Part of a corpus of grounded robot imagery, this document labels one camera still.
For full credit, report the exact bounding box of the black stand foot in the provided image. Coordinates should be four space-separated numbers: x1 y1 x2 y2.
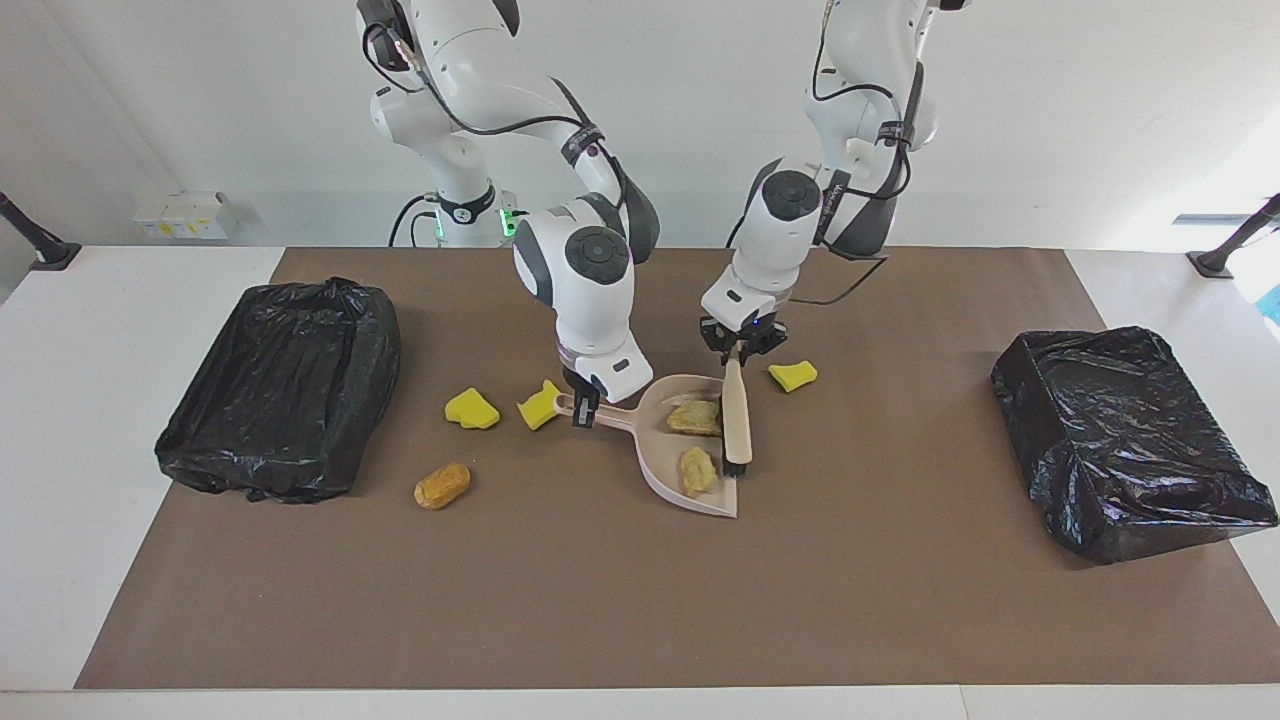
1187 193 1280 279
0 192 83 272

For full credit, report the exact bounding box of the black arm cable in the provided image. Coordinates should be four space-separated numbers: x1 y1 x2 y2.
360 20 641 231
785 0 926 307

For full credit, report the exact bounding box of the beige hand brush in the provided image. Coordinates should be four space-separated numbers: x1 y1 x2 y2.
722 355 754 477

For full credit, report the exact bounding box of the black bag lined bin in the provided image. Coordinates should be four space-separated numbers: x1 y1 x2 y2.
154 277 403 504
990 325 1280 566

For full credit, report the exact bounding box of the brown table mat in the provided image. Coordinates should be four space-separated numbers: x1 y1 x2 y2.
75 247 1280 691

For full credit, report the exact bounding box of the toast slice piece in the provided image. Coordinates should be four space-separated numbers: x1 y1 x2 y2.
666 400 723 437

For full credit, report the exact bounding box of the brown bread roll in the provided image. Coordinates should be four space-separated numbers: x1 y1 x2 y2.
413 461 473 511

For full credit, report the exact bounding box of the white wall socket box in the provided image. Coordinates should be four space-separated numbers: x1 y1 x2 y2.
132 192 239 241

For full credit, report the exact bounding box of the pale lumpy bread piece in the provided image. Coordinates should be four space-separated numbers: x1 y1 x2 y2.
679 446 718 499

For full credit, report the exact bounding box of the black base cable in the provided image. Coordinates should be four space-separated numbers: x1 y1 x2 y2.
387 195 442 249

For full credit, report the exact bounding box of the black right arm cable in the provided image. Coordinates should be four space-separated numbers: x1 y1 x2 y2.
360 20 641 231

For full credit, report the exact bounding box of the beige plastic dustpan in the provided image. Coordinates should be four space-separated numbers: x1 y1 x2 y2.
553 374 741 519

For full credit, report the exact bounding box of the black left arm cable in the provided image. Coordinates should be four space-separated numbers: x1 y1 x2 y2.
785 0 926 307

